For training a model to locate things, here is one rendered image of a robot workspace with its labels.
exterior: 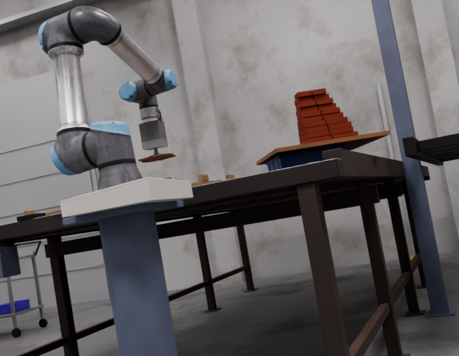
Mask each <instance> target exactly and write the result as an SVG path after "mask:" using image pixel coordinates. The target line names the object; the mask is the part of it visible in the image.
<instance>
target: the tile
mask: <svg viewBox="0 0 459 356"><path fill-rule="evenodd" d="M173 157H176V155H175V154H174V155H173V153H163V154H159V155H151V156H149V157H146V158H141V159H138V161H139V162H155V161H158V160H165V159H167V158H173Z"/></svg>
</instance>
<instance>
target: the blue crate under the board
mask: <svg viewBox="0 0 459 356"><path fill-rule="evenodd" d="M346 147H347V144H342V145H338V146H330V147H325V148H317V149H312V150H303V151H299V152H294V153H286V154H281V155H278V156H276V157H274V158H273V159H272V160H269V161H268V162H267V163H266V165H267V166H268V171H273V170H279V169H283V168H287V167H294V166H298V165H305V164H308V163H310V162H319V161H323V156H322V152H323V151H327V150H332V149H336V148H341V149H345V150H346Z"/></svg>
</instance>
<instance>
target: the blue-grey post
mask: <svg viewBox="0 0 459 356"><path fill-rule="evenodd" d="M371 4H372V8H373V12H374V19H375V23H376V29H377V33H378V40H379V44H380V48H381V56H382V60H383V66H384V70H385V74H386V81H387V85H388V92H389V96H390V100H391V107H392V110H393V118H394V122H395V128H396V132H397V137H398V143H399V147H400V154H401V158H402V162H403V166H404V170H405V180H406V184H407V190H408V195H409V199H410V205H411V209H412V217H413V220H414V224H415V231H416V236H417V242H418V246H419V253H420V257H421V261H422V268H423V272H424V279H425V283H426V287H427V294H428V298H429V304H430V308H431V310H427V313H426V316H425V318H433V317H441V316H455V311H456V308H449V306H448V299H447V295H446V289H445V284H444V280H443V273H442V270H441V263H440V258H439V252H438V248H437V244H436V238H435V234H434V226H433V222H432V219H431V212H430V208H429V201H428V197H427V190H426V187H425V183H424V175H423V171H422V165H421V161H420V160H416V159H413V158H409V157H406V156H405V149H404V145H403V138H407V137H411V136H413V137H414V138H416V136H415V129H414V125H413V120H412V114H411V110H410V104H409V100H408V96H407V88H406V85H405V78H404V74H403V67H402V63H401V59H400V53H399V49H398V42H397V37H396V34H395V27H394V23H393V17H392V12H391V5H390V1H389V0H371Z"/></svg>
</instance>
